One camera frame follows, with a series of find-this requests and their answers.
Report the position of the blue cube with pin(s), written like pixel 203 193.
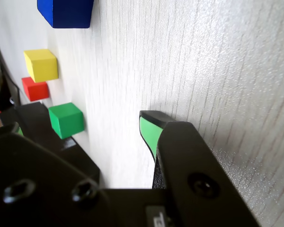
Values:
pixel 66 11

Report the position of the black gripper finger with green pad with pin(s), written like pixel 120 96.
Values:
pixel 191 153

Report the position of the green cube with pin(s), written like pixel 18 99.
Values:
pixel 66 120

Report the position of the yellow cube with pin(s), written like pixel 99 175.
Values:
pixel 41 66

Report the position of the red cube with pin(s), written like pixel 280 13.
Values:
pixel 35 89

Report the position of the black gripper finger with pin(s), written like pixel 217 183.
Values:
pixel 38 189

